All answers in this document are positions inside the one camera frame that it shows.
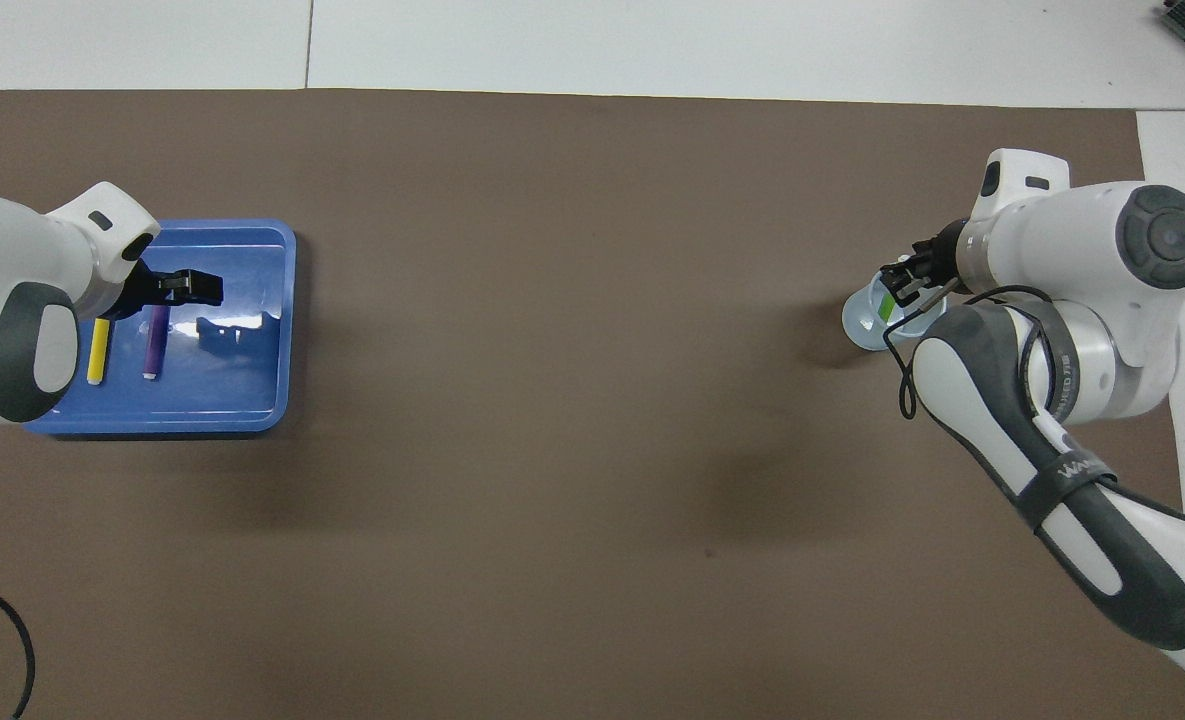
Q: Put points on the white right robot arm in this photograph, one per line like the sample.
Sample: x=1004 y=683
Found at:
x=1072 y=240

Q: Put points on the blue plastic tray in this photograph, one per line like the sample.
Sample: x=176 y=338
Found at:
x=242 y=380

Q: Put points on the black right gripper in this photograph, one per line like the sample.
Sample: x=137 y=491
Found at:
x=944 y=255

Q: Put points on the brown table mat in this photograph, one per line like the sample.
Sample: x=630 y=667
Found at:
x=552 y=500

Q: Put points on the purple pen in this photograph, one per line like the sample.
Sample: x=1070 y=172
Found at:
x=155 y=345

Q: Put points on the green pen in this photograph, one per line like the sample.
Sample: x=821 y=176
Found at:
x=887 y=305

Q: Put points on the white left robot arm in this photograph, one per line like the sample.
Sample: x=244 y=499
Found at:
x=12 y=280

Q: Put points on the yellow pen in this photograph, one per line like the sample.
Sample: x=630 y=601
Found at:
x=99 y=350

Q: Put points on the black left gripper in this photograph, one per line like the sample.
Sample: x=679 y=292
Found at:
x=142 y=290

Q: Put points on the clear plastic cup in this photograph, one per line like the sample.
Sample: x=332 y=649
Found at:
x=862 y=325

